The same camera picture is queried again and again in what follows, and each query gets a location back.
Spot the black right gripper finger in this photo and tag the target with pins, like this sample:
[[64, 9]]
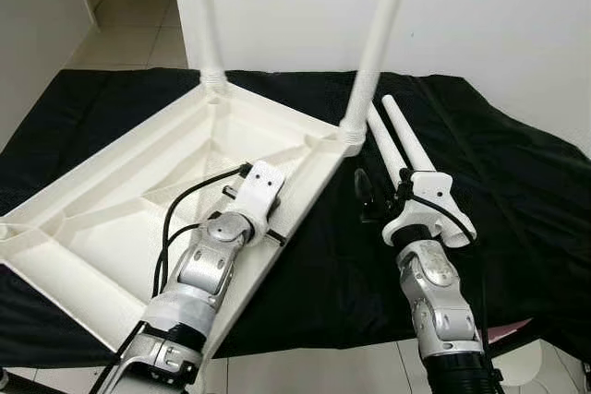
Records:
[[365, 193], [404, 182]]

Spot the white plastic table top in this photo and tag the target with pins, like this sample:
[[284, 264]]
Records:
[[102, 228]]

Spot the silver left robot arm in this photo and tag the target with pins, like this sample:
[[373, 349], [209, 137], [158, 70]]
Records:
[[208, 269]]

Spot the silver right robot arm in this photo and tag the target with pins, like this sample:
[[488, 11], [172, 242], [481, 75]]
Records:
[[434, 292]]

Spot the black table cloth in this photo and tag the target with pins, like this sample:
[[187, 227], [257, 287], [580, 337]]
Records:
[[526, 200]]

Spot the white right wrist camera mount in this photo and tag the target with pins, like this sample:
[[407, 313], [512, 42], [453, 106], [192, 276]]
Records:
[[425, 182]]

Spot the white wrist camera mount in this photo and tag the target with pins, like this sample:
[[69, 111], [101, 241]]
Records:
[[261, 186], [425, 182]]

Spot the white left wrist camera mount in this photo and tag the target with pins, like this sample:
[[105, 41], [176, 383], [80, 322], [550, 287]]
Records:
[[261, 186]]

